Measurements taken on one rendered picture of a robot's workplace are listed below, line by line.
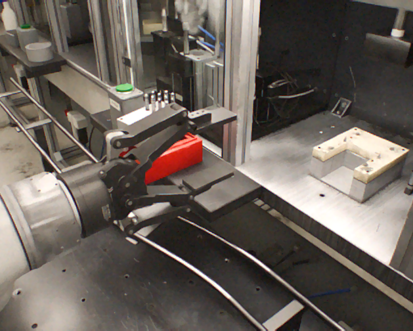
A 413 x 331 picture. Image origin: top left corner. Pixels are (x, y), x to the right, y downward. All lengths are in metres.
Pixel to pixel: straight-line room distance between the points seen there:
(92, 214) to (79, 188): 0.03
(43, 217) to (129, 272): 0.59
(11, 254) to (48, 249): 0.03
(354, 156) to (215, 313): 0.44
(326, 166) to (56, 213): 0.60
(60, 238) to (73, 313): 0.52
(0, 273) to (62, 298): 0.56
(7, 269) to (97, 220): 0.09
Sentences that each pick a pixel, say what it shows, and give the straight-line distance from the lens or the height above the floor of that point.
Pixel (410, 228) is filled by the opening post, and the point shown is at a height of 1.00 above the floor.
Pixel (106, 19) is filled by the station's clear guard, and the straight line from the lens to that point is 1.29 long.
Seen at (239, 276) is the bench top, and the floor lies 0.68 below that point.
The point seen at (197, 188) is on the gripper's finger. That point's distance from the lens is 0.52.
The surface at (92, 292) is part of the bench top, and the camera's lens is 0.95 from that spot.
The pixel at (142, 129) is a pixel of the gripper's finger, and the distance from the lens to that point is 0.44.
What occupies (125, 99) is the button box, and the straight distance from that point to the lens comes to 0.95.
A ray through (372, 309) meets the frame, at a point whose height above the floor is 0.61.
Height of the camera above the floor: 1.39
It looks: 33 degrees down
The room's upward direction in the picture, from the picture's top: straight up
